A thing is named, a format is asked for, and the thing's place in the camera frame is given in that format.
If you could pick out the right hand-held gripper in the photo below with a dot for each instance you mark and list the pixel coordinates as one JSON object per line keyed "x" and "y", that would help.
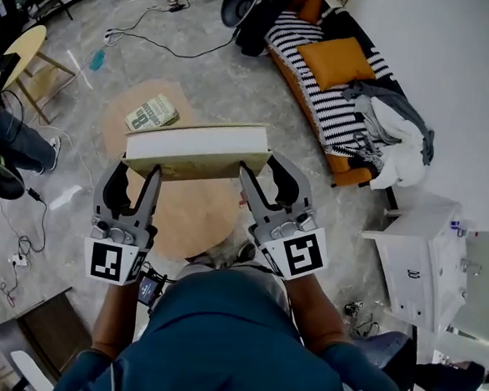
{"x": 301, "y": 253}

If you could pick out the person's shoe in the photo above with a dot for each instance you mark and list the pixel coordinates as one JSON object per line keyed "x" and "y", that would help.
{"x": 54, "y": 152}
{"x": 247, "y": 251}

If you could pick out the white power strip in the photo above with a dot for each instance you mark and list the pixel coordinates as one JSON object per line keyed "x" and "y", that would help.
{"x": 112, "y": 37}
{"x": 19, "y": 260}

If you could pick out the black white striped blanket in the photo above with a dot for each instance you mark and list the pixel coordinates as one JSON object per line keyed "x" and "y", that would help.
{"x": 330, "y": 108}

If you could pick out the white flat panel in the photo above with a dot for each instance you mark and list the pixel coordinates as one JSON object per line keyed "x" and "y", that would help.
{"x": 31, "y": 374}

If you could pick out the person's right forearm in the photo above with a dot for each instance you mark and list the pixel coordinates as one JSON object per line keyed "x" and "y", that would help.
{"x": 315, "y": 316}

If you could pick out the small orange cushion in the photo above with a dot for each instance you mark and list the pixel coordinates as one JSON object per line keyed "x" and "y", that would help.
{"x": 311, "y": 7}

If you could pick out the black power adapter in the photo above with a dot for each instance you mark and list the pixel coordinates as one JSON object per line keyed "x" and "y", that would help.
{"x": 33, "y": 194}

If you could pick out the grey cloth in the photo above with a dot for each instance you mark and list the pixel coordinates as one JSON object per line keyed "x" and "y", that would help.
{"x": 401, "y": 103}

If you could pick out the white cloth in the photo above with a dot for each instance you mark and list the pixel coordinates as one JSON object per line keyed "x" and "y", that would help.
{"x": 401, "y": 159}

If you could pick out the thick cream book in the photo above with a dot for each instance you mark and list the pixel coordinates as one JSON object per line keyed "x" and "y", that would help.
{"x": 198, "y": 145}

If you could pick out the orange sofa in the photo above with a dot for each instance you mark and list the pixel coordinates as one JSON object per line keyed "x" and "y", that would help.
{"x": 348, "y": 172}

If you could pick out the person's left forearm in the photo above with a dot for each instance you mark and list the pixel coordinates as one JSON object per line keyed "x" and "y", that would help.
{"x": 112, "y": 319}

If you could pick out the small black screen device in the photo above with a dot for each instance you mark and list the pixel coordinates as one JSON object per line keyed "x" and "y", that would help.
{"x": 151, "y": 289}

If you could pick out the large orange cushion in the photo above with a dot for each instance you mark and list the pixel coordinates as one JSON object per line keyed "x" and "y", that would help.
{"x": 335, "y": 63}

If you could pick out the white cabinet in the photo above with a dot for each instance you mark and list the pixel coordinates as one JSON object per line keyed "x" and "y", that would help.
{"x": 415, "y": 261}

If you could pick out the black box device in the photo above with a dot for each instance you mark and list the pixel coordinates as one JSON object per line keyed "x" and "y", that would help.
{"x": 5, "y": 69}

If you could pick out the round wooden table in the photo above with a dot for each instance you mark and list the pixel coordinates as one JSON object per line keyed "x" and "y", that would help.
{"x": 193, "y": 216}

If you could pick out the blue chair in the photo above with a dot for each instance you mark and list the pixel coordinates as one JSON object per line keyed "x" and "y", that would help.
{"x": 388, "y": 351}

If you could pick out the person's blue jacket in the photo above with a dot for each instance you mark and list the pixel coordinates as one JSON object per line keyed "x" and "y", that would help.
{"x": 226, "y": 344}

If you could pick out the yellow round side table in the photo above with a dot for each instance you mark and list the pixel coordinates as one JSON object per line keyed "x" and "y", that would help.
{"x": 27, "y": 46}

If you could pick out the thin green printed book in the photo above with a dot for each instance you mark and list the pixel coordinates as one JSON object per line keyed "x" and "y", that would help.
{"x": 152, "y": 113}

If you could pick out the black bag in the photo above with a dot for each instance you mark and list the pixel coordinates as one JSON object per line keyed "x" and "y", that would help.
{"x": 262, "y": 24}

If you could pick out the teal floor object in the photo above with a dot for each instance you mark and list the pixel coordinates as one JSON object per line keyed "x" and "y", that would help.
{"x": 97, "y": 60}

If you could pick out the dark wooden board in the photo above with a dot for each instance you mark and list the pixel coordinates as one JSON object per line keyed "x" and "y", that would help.
{"x": 57, "y": 332}

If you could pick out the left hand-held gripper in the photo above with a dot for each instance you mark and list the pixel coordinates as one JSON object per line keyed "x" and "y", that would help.
{"x": 110, "y": 260}

